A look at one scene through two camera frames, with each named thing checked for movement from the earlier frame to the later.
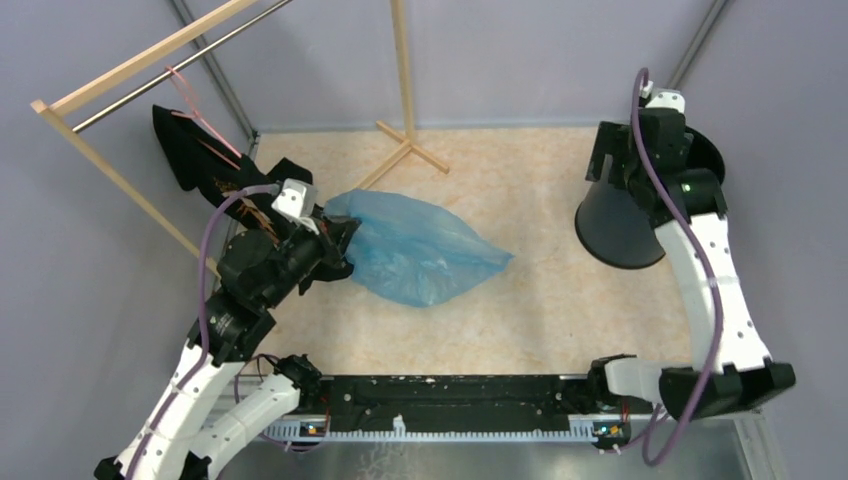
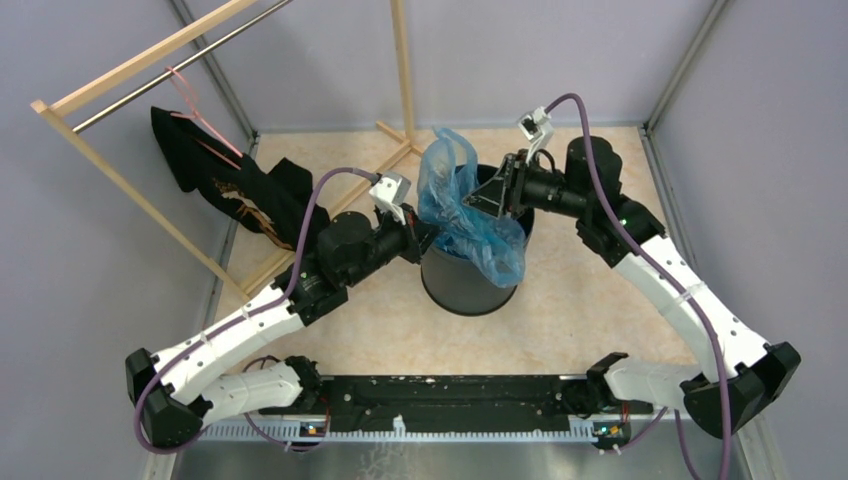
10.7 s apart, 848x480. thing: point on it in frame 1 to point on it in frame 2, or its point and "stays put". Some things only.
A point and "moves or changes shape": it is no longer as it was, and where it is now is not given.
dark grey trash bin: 615,229 moves or changes shape
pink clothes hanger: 194,113 stays put
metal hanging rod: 180,65 stays put
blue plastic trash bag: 409,255 to 447,176
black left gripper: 338,232 to 418,236
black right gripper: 611,140 to 490,198
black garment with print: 199,160 stays put
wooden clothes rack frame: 48,107 stays put
